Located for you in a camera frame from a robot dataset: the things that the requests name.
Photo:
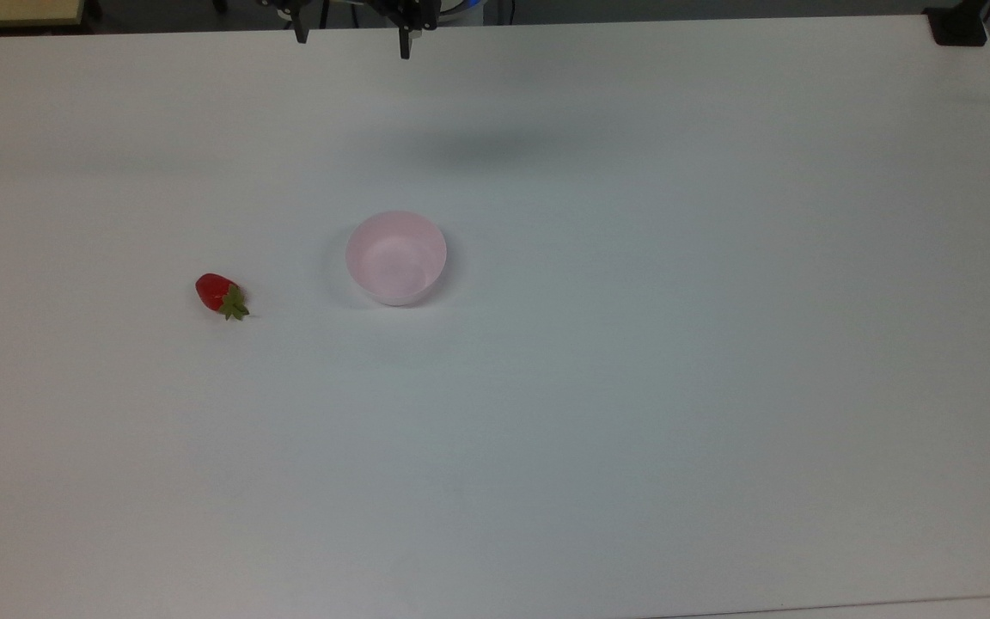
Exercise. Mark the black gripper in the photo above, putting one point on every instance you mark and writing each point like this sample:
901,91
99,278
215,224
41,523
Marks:
349,4

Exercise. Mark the red strawberry with green leaves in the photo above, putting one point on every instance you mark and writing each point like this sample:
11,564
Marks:
218,292

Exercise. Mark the pink plastic bowl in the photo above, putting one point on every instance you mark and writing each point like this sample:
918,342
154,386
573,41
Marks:
396,262

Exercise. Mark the yellowish wooden table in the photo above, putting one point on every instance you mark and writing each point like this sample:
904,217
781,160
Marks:
5,10

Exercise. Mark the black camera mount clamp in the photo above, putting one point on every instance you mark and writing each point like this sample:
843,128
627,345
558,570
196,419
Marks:
959,27

